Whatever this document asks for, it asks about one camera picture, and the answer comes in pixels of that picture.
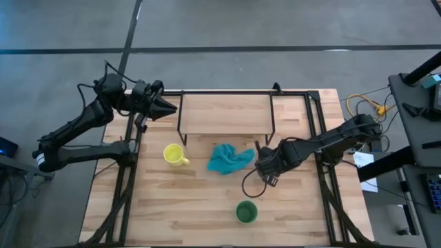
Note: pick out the black caster wheel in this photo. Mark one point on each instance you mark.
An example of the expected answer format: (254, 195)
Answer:
(403, 231)

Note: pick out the grey metal stand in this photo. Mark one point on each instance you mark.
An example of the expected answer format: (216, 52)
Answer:
(20, 168)

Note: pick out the black keyboard coloured keys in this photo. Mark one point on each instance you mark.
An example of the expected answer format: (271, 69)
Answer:
(434, 193)

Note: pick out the black slanted pole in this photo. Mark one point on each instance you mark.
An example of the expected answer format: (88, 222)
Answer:
(422, 69)

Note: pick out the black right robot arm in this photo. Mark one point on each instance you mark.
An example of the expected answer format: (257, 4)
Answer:
(327, 139)

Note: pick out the black flat bar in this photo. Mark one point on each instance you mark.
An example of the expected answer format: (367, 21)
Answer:
(432, 144)

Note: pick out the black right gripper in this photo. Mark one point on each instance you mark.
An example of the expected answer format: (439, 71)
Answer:
(270, 160)

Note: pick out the teal cloth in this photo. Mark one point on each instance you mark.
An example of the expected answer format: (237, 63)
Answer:
(227, 160)

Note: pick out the white paper sheet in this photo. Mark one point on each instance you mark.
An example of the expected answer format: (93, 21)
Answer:
(363, 160)

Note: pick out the black handheld tool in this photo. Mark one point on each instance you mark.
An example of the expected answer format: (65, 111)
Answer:
(427, 113)

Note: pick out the teal box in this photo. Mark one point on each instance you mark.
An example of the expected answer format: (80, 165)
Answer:
(432, 81)

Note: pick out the black clamp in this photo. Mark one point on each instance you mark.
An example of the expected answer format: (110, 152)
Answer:
(276, 87)

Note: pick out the dark tablet screen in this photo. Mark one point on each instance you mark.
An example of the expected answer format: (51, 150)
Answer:
(438, 96)

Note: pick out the black aluminium table frame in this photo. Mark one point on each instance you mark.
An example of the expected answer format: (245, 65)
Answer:
(314, 95)

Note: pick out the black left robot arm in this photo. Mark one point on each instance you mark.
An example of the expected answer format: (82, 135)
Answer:
(79, 124)

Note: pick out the grey desk with keyboard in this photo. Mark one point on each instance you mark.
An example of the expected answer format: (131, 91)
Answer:
(430, 230)

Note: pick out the wooden shelf black metal legs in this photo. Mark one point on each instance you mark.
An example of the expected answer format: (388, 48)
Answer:
(224, 113)

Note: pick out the grey side desk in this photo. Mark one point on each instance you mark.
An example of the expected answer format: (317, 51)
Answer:
(413, 131)

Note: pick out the green cup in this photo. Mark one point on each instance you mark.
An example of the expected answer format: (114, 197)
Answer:
(246, 211)

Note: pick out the yellow mug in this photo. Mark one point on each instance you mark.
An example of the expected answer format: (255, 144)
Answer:
(173, 153)

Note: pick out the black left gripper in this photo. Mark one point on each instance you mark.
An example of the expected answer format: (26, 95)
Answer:
(144, 98)

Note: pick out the black device blue light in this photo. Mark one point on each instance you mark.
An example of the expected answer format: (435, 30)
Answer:
(8, 148)

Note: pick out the black power adapter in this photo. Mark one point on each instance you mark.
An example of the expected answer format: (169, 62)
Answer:
(379, 144)

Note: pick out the black metal beam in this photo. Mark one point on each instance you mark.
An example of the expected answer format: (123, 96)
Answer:
(386, 163)

